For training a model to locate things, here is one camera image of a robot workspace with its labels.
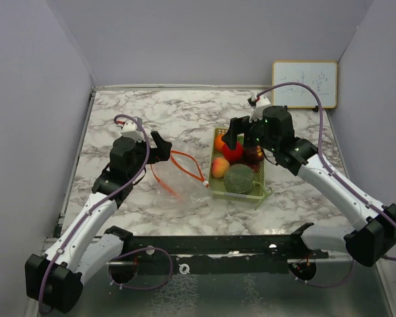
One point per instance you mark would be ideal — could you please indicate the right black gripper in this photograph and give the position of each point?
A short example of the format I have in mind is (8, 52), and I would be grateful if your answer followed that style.
(239, 126)

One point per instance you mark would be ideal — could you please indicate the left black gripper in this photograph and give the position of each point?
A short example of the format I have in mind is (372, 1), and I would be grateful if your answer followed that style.
(162, 152)

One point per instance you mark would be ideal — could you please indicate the red apple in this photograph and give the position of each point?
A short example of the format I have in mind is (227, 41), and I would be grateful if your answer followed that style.
(233, 155)

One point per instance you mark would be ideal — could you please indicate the clear zip bag orange zipper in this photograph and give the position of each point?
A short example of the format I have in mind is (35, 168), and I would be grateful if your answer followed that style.
(181, 183)

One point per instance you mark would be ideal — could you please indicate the green melon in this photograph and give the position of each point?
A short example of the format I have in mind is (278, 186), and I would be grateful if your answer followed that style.
(239, 179)

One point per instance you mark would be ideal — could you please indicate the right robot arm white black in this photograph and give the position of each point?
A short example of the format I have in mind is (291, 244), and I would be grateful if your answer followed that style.
(372, 230)

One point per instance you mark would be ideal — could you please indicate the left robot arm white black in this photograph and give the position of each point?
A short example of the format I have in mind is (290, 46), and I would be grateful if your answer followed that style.
(57, 278)

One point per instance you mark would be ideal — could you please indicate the orange fruit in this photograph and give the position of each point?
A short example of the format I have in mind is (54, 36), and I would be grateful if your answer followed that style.
(219, 143)

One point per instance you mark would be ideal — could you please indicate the red grapes bunch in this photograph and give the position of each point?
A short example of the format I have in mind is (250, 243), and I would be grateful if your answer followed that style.
(253, 157)

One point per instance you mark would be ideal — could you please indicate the peach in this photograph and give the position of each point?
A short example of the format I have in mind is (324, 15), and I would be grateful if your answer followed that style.
(220, 167)

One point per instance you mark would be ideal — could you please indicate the green plastic basket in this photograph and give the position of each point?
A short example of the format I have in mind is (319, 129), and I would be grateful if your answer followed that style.
(259, 192)

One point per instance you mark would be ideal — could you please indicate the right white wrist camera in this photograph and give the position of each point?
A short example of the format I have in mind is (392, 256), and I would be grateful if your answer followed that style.
(258, 103)

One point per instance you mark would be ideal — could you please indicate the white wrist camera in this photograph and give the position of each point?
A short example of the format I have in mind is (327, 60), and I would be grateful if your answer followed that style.
(258, 103)
(130, 130)

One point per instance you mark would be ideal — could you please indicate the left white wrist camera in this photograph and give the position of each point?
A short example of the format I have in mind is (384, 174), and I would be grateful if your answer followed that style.
(130, 130)

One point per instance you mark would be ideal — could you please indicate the small whiteboard wooden frame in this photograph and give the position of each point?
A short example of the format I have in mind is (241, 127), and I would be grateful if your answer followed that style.
(320, 76)

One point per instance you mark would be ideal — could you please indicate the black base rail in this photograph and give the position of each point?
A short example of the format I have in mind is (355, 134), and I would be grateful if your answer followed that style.
(205, 255)

